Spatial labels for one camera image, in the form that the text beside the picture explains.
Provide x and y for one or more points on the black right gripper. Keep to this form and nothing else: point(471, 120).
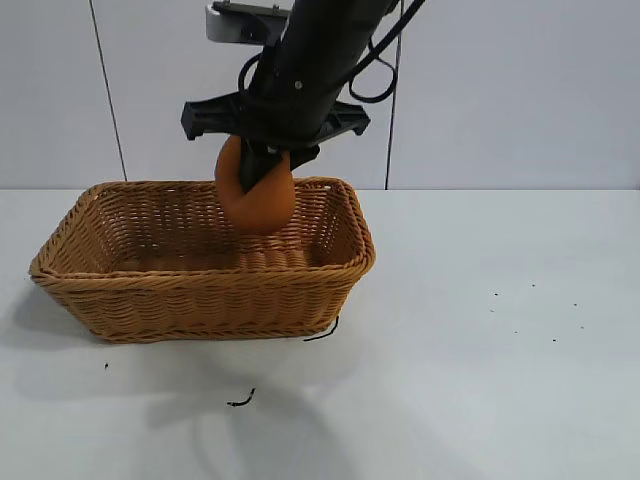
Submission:
point(210, 115)

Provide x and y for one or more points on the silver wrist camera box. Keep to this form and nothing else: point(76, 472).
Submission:
point(235, 22)

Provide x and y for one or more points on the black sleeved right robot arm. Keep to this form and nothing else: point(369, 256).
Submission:
point(320, 60)

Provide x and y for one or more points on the orange pear-shaped bread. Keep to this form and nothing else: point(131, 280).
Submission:
point(262, 212)

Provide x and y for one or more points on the brown woven wicker basket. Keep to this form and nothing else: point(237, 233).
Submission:
point(200, 305)

